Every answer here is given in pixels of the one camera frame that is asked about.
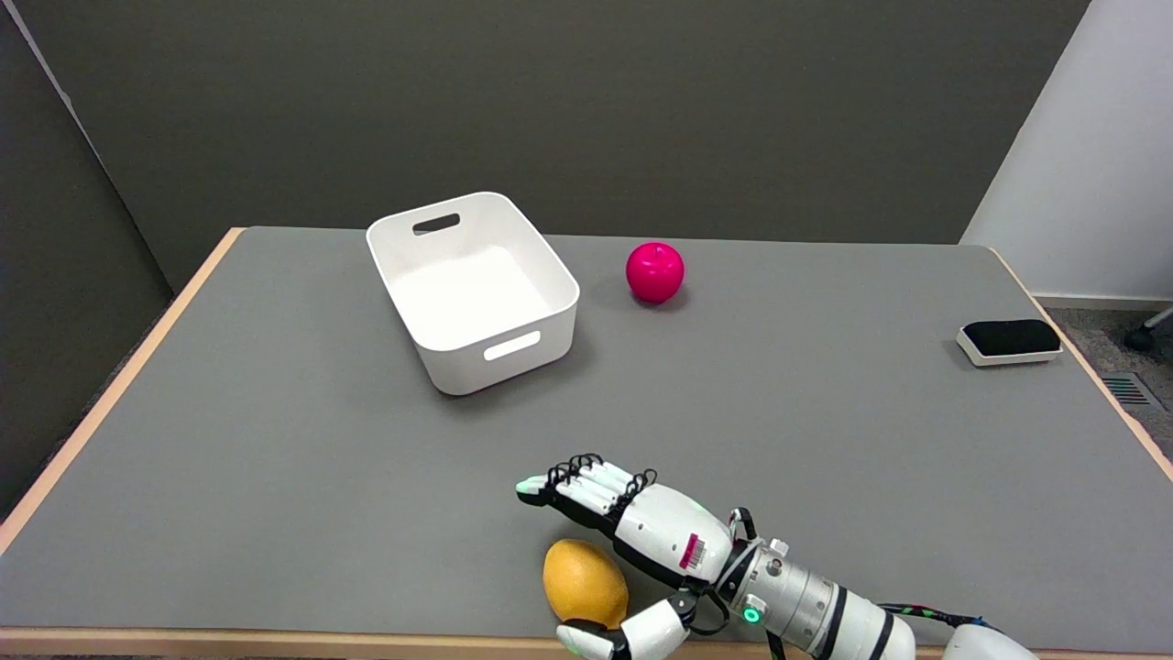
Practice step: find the black and white eraser pad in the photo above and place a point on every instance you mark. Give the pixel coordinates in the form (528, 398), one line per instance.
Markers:
(1010, 340)

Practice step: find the magenta toy apple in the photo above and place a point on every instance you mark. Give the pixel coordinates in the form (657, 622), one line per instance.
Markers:
(654, 272)

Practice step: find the yellow lemon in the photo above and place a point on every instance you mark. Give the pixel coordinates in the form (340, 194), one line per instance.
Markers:
(585, 582)

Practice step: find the black office chair caster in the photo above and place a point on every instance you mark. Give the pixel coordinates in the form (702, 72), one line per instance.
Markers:
(1147, 332)

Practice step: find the floor vent grille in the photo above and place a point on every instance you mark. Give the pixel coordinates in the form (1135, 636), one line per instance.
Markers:
(1130, 390)

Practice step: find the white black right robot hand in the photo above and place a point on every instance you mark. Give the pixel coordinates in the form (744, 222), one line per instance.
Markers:
(632, 550)

